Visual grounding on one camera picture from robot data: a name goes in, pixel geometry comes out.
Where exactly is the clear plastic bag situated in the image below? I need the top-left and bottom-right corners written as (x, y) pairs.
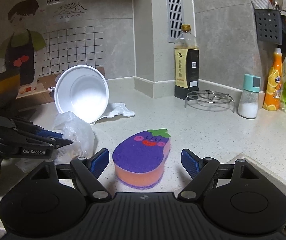
top-left (15, 110), bottom-right (96, 173)

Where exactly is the purple eggplant sponge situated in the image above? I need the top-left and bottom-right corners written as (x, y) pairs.
top-left (112, 128), bottom-right (171, 189)

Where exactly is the white plastic bowl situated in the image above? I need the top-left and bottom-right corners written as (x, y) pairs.
top-left (54, 65), bottom-right (109, 124)

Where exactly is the white tissue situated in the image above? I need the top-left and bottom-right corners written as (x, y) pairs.
top-left (95, 102), bottom-right (135, 122)

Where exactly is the teal lid salt shaker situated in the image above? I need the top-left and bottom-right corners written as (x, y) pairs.
top-left (237, 74), bottom-right (261, 119)

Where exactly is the orange cleaner bottle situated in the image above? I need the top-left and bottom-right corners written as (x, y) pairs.
top-left (263, 47), bottom-right (282, 111)

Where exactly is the soy sauce bottle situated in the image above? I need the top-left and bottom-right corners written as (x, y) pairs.
top-left (174, 24), bottom-right (199, 100)

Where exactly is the metal wire trivet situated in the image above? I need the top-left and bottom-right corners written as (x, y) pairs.
top-left (184, 89), bottom-right (236, 113)

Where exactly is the grey wall utensil holder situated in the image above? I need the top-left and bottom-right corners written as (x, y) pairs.
top-left (254, 9), bottom-right (282, 45)

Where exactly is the grey wall vent grille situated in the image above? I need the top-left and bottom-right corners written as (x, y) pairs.
top-left (166, 0), bottom-right (184, 43)

